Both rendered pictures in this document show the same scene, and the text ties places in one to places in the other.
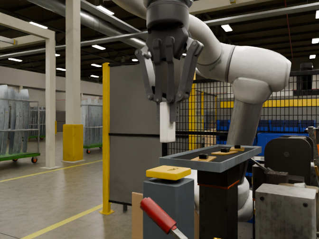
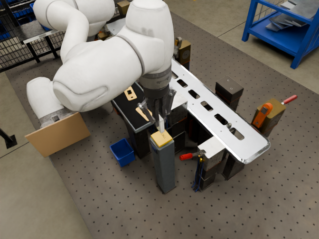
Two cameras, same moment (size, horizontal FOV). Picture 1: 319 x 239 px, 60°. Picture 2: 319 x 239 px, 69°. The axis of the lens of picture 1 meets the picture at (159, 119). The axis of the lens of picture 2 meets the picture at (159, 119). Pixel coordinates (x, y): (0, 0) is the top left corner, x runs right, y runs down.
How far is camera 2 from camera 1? 0.78 m
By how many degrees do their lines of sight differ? 72
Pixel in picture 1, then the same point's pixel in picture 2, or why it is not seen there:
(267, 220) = (174, 115)
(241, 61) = (88, 13)
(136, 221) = (41, 146)
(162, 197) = (168, 148)
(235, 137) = not seen: hidden behind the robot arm
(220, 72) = not seen: hidden behind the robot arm
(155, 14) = (163, 94)
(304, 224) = (185, 108)
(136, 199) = (32, 137)
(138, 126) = not seen: outside the picture
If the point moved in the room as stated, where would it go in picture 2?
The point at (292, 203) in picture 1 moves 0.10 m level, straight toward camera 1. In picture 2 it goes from (182, 105) to (198, 118)
